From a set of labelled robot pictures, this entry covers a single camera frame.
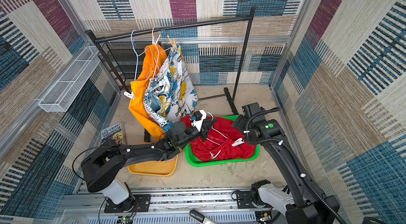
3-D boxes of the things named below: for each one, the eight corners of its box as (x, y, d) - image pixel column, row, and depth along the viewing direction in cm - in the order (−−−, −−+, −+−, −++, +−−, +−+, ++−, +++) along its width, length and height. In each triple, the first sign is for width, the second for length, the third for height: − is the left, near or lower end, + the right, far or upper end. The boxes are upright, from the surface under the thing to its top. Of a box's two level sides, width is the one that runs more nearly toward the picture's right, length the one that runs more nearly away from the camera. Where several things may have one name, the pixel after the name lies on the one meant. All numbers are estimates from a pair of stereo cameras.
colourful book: (103, 150, 92) (100, 147, 89) (103, 131, 100) (100, 129, 97) (123, 143, 95) (121, 140, 92) (121, 125, 102) (119, 122, 100)
